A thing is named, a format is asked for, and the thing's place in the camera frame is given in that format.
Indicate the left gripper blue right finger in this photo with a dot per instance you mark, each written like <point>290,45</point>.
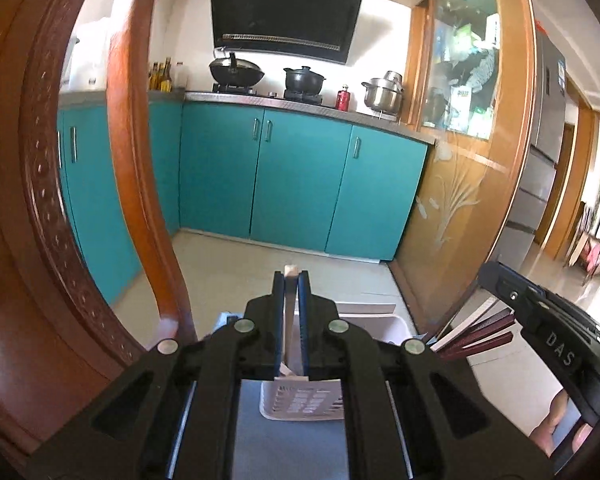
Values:
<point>304,297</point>

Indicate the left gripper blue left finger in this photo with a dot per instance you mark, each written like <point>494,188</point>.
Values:
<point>278,294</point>

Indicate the light wooden chopstick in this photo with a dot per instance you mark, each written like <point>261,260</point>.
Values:
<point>291,274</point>

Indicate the dark brown chopstick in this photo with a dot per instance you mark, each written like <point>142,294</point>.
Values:
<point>494,325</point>

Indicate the reddish brown chopstick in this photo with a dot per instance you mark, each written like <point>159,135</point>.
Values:
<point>479,347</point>

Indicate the white plastic utensil basket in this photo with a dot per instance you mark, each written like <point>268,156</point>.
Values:
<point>292,397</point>

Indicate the teal kitchen cabinets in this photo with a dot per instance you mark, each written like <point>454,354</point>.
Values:
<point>268,174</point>

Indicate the right hand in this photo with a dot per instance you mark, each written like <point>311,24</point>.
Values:
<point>554,425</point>

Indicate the blue striped cloth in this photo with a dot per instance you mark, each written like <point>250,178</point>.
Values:
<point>268,449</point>

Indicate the red canister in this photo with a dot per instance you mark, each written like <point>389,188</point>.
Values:
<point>343,99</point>

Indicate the black cooking pot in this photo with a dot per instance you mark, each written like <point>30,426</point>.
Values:
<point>303,80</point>

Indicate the stainless steel pot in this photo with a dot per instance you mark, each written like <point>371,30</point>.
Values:
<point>384,94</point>

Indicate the silver refrigerator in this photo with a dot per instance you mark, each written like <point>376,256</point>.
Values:
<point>539,171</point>

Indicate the black wok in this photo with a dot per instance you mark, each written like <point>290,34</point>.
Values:
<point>232,71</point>

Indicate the oil bottles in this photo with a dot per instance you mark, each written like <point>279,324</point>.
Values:
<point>159,78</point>

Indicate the brown wooden chair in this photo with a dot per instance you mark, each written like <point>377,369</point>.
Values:
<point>60,344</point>

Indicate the glass sliding door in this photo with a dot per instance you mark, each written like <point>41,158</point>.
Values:
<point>468,184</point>

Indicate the black range hood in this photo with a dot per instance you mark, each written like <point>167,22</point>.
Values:
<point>321,29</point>

